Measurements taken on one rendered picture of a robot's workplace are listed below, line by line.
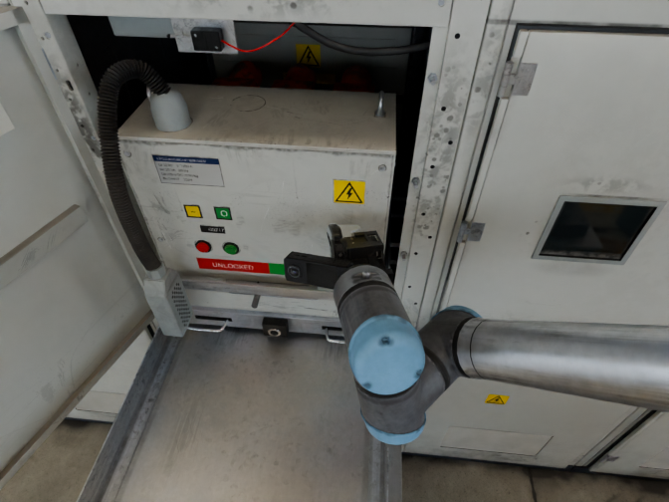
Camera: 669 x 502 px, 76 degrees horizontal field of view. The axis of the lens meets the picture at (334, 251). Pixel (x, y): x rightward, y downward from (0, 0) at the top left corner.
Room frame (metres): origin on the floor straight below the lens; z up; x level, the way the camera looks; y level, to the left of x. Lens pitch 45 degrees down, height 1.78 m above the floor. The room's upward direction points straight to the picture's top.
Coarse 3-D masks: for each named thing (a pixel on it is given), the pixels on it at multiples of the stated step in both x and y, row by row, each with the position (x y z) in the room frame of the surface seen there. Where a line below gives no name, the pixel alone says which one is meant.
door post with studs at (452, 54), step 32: (480, 0) 0.65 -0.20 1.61; (448, 32) 0.65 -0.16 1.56; (480, 32) 0.65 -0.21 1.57; (448, 64) 0.65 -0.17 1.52; (448, 96) 0.65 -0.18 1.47; (448, 128) 0.65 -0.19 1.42; (416, 160) 0.66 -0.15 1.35; (448, 160) 0.65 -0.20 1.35; (416, 192) 0.65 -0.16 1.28; (416, 224) 0.65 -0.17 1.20; (416, 256) 0.65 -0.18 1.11; (416, 288) 0.65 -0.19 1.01
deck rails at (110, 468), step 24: (168, 336) 0.62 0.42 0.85; (144, 360) 0.51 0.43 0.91; (168, 360) 0.55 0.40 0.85; (144, 384) 0.48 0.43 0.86; (120, 408) 0.40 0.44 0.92; (144, 408) 0.43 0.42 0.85; (120, 432) 0.37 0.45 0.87; (120, 456) 0.33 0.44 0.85; (384, 456) 0.33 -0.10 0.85; (96, 480) 0.27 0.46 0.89; (120, 480) 0.28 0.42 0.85; (384, 480) 0.28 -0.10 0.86
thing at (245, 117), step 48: (192, 96) 0.82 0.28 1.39; (240, 96) 0.82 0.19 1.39; (288, 96) 0.82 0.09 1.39; (336, 96) 0.82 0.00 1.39; (384, 96) 0.82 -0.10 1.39; (240, 144) 0.64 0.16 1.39; (288, 144) 0.63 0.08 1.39; (336, 144) 0.63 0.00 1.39; (384, 144) 0.64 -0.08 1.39; (384, 240) 0.61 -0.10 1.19
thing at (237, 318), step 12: (204, 312) 0.64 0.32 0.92; (216, 312) 0.64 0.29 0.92; (228, 312) 0.64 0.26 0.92; (240, 312) 0.64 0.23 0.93; (252, 312) 0.64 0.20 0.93; (264, 312) 0.64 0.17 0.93; (204, 324) 0.65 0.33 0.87; (216, 324) 0.64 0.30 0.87; (228, 324) 0.64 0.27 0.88; (240, 324) 0.63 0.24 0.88; (252, 324) 0.63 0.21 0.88; (288, 324) 0.62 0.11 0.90; (300, 324) 0.62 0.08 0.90; (312, 324) 0.62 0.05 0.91; (324, 324) 0.61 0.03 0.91; (336, 324) 0.61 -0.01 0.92
